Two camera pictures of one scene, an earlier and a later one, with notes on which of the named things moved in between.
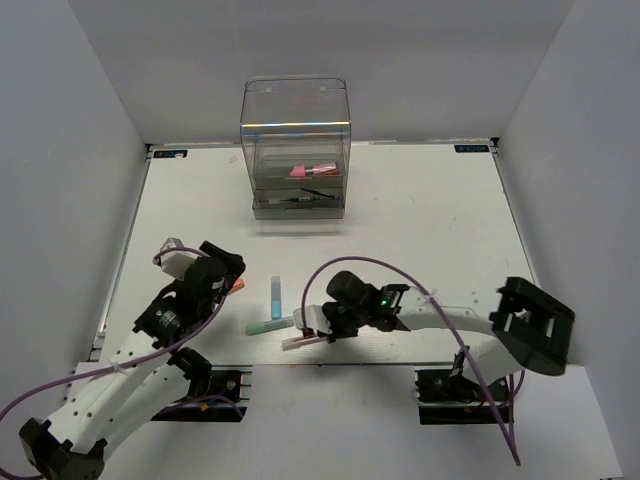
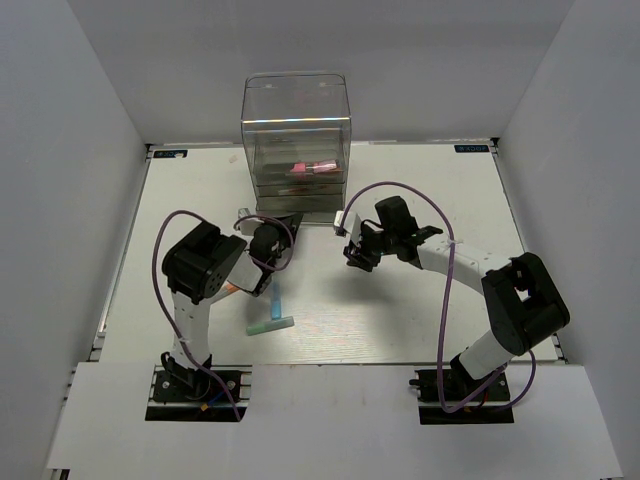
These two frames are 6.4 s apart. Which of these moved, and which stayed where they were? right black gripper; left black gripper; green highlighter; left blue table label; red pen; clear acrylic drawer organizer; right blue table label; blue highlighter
Moved: right black gripper; left black gripper; red pen
Stayed: clear acrylic drawer organizer; left blue table label; blue highlighter; right blue table label; green highlighter
